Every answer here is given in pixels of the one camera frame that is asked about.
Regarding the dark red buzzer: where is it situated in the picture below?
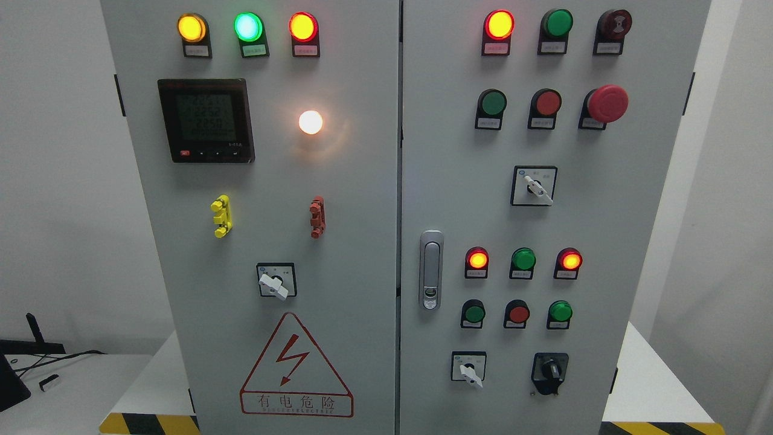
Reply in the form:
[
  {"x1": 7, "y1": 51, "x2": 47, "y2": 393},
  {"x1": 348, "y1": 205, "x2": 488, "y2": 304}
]
[{"x1": 593, "y1": 9, "x2": 633, "y2": 56}]

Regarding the dark tablet corner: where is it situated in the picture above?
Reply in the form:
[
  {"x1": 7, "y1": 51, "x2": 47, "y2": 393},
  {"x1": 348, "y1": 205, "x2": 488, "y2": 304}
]
[{"x1": 0, "y1": 353, "x2": 31, "y2": 412}]

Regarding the black device with antenna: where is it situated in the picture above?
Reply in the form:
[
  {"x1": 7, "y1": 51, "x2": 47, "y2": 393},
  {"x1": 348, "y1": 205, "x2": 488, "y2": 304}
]
[{"x1": 1, "y1": 313, "x2": 66, "y2": 355}]

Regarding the lit red indicator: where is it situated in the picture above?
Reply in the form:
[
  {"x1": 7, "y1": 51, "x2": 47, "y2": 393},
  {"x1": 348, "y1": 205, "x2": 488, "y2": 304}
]
[
  {"x1": 464, "y1": 246, "x2": 489, "y2": 279},
  {"x1": 553, "y1": 247, "x2": 583, "y2": 280},
  {"x1": 481, "y1": 9, "x2": 516, "y2": 57}
]

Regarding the white selector switch upper right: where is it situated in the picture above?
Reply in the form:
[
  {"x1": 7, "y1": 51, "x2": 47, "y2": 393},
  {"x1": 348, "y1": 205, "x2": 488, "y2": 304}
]
[{"x1": 510, "y1": 166, "x2": 558, "y2": 207}]

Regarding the red-brown terminal connector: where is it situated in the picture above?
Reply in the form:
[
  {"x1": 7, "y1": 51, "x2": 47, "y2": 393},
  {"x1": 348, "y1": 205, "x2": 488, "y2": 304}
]
[{"x1": 309, "y1": 196, "x2": 326, "y2": 239}]

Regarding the green lit indicator light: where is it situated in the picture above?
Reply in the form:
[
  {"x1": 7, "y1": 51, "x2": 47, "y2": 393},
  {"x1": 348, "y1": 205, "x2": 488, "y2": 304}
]
[{"x1": 234, "y1": 11, "x2": 270, "y2": 58}]

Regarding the black rotary knob switch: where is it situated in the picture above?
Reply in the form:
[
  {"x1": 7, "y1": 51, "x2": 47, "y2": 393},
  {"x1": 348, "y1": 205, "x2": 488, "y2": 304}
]
[{"x1": 531, "y1": 352, "x2": 569, "y2": 395}]

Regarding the green push button lower right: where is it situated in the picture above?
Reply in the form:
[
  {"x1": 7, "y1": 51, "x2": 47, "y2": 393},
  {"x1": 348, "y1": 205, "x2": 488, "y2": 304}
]
[{"x1": 546, "y1": 300, "x2": 574, "y2": 330}]

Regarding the white selector switch lower right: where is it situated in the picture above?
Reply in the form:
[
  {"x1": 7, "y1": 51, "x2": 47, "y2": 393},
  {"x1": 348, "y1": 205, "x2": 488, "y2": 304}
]
[{"x1": 451, "y1": 352, "x2": 487, "y2": 389}]

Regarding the black digital power meter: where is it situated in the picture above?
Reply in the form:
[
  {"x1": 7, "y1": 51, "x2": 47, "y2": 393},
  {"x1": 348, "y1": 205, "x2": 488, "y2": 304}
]
[{"x1": 158, "y1": 78, "x2": 255, "y2": 164}]

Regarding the green indicator top right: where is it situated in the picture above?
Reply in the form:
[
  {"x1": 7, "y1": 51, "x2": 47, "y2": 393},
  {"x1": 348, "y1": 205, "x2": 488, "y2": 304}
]
[{"x1": 537, "y1": 8, "x2": 574, "y2": 55}]

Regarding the red push button lower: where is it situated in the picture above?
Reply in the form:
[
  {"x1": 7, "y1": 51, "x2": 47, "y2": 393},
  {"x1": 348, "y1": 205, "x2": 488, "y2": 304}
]
[{"x1": 503, "y1": 299, "x2": 530, "y2": 329}]

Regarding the red-orange indicator light left door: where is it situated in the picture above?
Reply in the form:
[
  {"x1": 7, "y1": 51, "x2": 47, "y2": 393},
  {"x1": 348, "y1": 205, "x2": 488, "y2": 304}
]
[{"x1": 288, "y1": 11, "x2": 320, "y2": 57}]

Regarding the lit red indicator middle left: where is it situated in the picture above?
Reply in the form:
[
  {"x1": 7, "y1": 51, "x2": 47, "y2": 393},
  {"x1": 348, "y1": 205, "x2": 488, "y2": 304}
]
[{"x1": 464, "y1": 246, "x2": 489, "y2": 279}]

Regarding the green indicator middle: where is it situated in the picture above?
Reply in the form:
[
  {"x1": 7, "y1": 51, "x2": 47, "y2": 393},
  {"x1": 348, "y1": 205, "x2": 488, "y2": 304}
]
[{"x1": 510, "y1": 247, "x2": 536, "y2": 279}]

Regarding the grey electrical control cabinet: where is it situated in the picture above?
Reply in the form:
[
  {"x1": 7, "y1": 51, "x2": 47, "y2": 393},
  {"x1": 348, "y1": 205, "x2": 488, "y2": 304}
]
[{"x1": 100, "y1": 1, "x2": 711, "y2": 434}]

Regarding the red mushroom emergency stop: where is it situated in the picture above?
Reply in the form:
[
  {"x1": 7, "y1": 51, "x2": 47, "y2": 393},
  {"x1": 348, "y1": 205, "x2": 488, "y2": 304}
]
[{"x1": 578, "y1": 83, "x2": 629, "y2": 131}]

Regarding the lit red indicator top right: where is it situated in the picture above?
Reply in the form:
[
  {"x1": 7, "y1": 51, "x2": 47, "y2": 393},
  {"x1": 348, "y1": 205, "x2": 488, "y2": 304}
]
[{"x1": 481, "y1": 9, "x2": 516, "y2": 57}]

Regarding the silver door latch handle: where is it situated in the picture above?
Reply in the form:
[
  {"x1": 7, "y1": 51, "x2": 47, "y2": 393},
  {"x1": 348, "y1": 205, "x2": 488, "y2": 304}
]
[{"x1": 419, "y1": 230, "x2": 444, "y2": 309}]

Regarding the green push button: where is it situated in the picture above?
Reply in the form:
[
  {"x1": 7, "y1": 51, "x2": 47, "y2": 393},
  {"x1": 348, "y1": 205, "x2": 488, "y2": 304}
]
[
  {"x1": 546, "y1": 300, "x2": 574, "y2": 330},
  {"x1": 475, "y1": 88, "x2": 507, "y2": 131},
  {"x1": 460, "y1": 299, "x2": 486, "y2": 329}
]

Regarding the red push button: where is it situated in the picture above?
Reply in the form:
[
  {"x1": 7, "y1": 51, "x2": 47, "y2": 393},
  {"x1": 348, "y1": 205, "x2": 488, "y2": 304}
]
[
  {"x1": 527, "y1": 88, "x2": 562, "y2": 130},
  {"x1": 503, "y1": 299, "x2": 530, "y2": 329}
]

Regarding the yellow indicator light top left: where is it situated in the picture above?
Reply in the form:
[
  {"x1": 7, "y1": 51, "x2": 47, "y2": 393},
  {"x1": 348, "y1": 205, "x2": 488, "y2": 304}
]
[{"x1": 177, "y1": 12, "x2": 212, "y2": 58}]

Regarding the white selector switch left door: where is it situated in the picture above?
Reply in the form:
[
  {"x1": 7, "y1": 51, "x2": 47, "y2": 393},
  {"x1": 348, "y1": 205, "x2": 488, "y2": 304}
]
[{"x1": 256, "y1": 262, "x2": 297, "y2": 301}]

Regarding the yellow terminal connector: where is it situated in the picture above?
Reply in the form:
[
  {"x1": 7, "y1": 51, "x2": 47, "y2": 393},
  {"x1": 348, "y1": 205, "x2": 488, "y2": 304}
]
[{"x1": 210, "y1": 195, "x2": 233, "y2": 239}]

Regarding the red push button upper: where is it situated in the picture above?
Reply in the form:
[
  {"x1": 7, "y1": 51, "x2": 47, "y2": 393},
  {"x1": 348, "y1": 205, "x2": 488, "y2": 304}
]
[{"x1": 527, "y1": 88, "x2": 562, "y2": 130}]

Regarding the red electric hazard warning sticker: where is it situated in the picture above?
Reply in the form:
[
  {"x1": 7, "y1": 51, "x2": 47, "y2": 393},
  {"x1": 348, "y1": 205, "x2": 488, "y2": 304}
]
[{"x1": 240, "y1": 312, "x2": 355, "y2": 418}]

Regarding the green push button upper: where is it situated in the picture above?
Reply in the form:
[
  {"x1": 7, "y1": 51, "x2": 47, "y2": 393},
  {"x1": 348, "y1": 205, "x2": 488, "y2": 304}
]
[{"x1": 475, "y1": 88, "x2": 507, "y2": 131}]

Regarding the white glowing lamp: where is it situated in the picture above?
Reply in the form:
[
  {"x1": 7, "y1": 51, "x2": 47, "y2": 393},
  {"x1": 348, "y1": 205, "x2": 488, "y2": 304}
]
[{"x1": 298, "y1": 110, "x2": 324, "y2": 135}]

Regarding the small white black dongle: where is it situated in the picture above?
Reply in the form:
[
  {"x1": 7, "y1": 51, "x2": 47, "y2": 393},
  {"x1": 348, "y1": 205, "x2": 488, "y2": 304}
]
[{"x1": 38, "y1": 373, "x2": 60, "y2": 393}]

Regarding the green push button lower left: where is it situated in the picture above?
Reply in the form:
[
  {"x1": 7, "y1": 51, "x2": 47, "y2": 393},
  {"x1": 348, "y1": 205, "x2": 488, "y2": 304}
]
[{"x1": 460, "y1": 299, "x2": 486, "y2": 329}]

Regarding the black cable on table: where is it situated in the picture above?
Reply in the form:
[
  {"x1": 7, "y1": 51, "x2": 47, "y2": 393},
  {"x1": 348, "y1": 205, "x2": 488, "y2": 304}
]
[{"x1": 8, "y1": 349, "x2": 107, "y2": 379}]

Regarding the white selector switch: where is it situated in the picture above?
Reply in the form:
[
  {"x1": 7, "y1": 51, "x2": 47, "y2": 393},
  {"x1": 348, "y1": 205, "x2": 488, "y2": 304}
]
[
  {"x1": 510, "y1": 166, "x2": 558, "y2": 207},
  {"x1": 451, "y1": 352, "x2": 487, "y2": 389}
]

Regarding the lit red indicator middle right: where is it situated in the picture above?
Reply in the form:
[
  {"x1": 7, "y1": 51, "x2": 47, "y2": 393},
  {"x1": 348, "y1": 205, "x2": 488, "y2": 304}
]
[{"x1": 553, "y1": 247, "x2": 583, "y2": 280}]

